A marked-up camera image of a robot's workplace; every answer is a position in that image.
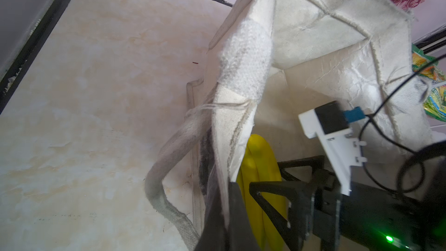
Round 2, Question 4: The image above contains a cream canvas grocery bag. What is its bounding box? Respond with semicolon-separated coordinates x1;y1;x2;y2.
143;0;436;251

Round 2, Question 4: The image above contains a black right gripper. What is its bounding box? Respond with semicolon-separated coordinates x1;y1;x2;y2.
249;156;446;251

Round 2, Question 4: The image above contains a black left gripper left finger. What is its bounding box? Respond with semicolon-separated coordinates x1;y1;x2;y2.
195;185;226;251

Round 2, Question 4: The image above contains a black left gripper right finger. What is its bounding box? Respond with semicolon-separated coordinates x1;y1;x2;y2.
227;182;260;251

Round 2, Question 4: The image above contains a black right camera cable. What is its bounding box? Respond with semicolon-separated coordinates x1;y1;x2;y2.
358;53;446;196

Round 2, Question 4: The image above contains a yellow banana bunch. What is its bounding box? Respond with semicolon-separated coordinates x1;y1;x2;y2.
236;134;287;251

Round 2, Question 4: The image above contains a lower yellow green candy bag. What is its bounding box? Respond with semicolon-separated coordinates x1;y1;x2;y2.
412;45;446;122

